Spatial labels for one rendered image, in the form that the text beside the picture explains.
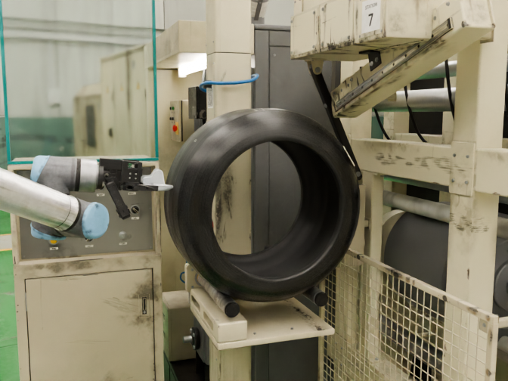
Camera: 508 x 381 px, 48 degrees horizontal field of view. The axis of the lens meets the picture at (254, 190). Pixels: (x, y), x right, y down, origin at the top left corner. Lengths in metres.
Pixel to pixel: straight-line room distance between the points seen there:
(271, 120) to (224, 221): 0.51
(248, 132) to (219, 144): 0.09
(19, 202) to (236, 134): 0.59
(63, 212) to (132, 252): 0.97
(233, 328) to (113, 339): 0.82
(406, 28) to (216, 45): 0.69
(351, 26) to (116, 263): 1.28
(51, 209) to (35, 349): 1.08
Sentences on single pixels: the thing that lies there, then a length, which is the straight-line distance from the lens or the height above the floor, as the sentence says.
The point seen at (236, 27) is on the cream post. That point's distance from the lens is 1.96.
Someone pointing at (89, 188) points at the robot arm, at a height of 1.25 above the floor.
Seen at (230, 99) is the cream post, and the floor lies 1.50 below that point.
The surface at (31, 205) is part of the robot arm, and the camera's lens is 1.35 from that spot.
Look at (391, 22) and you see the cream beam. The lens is 1.47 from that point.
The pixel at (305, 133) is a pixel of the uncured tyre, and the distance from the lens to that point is 1.62.
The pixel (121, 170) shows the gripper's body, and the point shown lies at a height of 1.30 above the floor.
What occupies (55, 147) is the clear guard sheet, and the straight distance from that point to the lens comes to 2.23.
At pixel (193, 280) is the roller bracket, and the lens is 1.95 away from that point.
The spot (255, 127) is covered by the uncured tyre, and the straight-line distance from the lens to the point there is 1.57.
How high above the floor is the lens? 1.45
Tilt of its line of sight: 8 degrees down
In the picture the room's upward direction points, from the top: straight up
